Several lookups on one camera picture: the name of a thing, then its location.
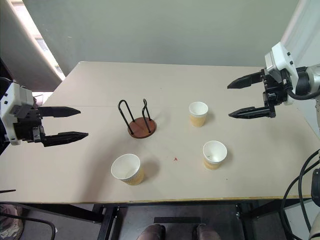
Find brown rounded shape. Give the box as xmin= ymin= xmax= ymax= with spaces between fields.
xmin=195 ymin=223 xmax=222 ymax=240
xmin=136 ymin=223 xmax=167 ymax=240

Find wooden cup holder stand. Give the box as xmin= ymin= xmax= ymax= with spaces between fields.
xmin=117 ymin=98 xmax=158 ymax=139

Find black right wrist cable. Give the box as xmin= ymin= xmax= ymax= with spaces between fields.
xmin=282 ymin=70 xmax=320 ymax=101

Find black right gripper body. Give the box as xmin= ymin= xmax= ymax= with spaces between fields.
xmin=261 ymin=68 xmax=294 ymax=118

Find black metal table frame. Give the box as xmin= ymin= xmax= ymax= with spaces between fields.
xmin=0 ymin=200 xmax=312 ymax=240

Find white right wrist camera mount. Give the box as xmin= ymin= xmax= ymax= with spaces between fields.
xmin=264 ymin=41 xmax=300 ymax=106

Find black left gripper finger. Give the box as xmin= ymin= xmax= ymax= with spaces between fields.
xmin=41 ymin=131 xmax=89 ymax=148
xmin=37 ymin=106 xmax=82 ymax=119

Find black looping robot cables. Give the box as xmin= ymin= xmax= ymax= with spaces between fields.
xmin=279 ymin=148 xmax=320 ymax=240

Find black flat plate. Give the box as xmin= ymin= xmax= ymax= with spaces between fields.
xmin=153 ymin=216 xmax=202 ymax=225

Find black curved tube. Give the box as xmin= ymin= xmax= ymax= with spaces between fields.
xmin=0 ymin=213 xmax=57 ymax=240

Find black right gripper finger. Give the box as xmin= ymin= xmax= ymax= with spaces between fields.
xmin=227 ymin=106 xmax=271 ymax=119
xmin=226 ymin=71 xmax=265 ymax=90

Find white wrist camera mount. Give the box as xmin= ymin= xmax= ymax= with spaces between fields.
xmin=0 ymin=81 xmax=35 ymax=146
xmin=264 ymin=41 xmax=300 ymax=106

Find tan ribbed paper cup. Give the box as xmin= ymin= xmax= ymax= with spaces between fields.
xmin=188 ymin=100 xmax=209 ymax=128
xmin=110 ymin=153 xmax=145 ymax=187
xmin=202 ymin=140 xmax=229 ymax=171

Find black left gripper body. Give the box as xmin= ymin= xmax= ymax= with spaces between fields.
xmin=12 ymin=105 xmax=46 ymax=145

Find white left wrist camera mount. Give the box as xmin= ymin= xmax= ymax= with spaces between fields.
xmin=0 ymin=81 xmax=35 ymax=146

